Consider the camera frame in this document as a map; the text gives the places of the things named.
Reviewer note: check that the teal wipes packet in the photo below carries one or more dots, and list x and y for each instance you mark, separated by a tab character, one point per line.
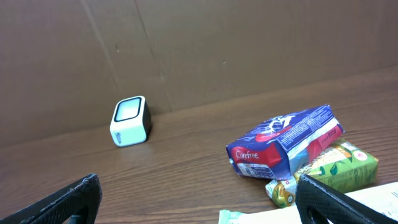
229	217

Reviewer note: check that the white tube gold cap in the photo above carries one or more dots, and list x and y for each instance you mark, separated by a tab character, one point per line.
382	198

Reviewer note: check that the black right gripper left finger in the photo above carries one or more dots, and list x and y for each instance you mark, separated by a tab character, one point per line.
76	203

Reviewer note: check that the white barcode scanner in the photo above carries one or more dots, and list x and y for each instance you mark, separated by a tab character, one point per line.
131	122

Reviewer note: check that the red purple pad package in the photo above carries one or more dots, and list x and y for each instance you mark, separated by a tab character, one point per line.
278	147

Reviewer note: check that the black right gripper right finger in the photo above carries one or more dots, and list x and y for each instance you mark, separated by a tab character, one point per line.
318	203

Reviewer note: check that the green yellow juice carton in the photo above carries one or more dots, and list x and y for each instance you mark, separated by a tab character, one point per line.
343	166

